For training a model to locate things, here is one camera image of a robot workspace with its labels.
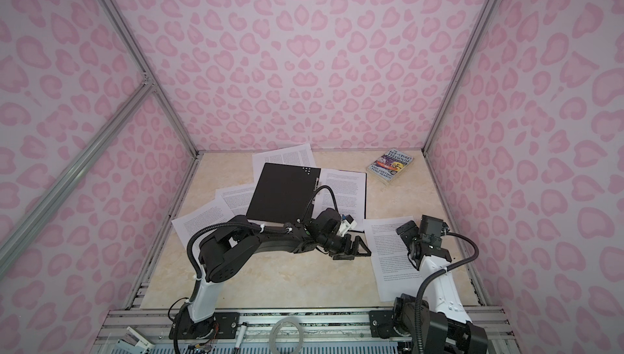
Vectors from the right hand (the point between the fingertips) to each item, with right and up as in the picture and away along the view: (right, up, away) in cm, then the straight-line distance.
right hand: (407, 233), depth 86 cm
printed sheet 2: (-66, +11, +18) cm, 69 cm away
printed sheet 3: (-82, +1, +10) cm, 83 cm away
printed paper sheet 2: (-5, -14, -3) cm, 15 cm away
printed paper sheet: (-41, +30, +33) cm, 60 cm away
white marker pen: (-54, -26, -14) cm, 61 cm away
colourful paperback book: (+1, +24, +26) cm, 36 cm away
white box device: (-84, -27, -16) cm, 90 cm away
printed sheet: (-18, +15, +20) cm, 31 cm away
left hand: (-16, -6, -5) cm, 17 cm away
